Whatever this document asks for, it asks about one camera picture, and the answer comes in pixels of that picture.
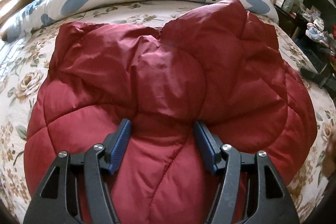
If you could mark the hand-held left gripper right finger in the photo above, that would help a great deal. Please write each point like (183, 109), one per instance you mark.
(207, 150)

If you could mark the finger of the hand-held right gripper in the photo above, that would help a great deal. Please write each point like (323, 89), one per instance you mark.
(315, 75)

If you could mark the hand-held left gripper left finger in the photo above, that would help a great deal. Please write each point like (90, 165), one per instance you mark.
(119, 145)

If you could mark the red quilted puffer jacket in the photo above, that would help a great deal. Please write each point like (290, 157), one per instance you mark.
(168, 82)

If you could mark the pastel cloth pile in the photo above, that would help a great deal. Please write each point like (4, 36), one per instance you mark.
(319, 27)

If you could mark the dark cluttered desk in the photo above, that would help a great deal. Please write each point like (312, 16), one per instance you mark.
(291, 22)

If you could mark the floral bed sheet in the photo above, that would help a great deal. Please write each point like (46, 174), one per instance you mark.
(23, 82)

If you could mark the striped white pillow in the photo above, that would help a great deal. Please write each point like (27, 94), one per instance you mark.
(9, 50)

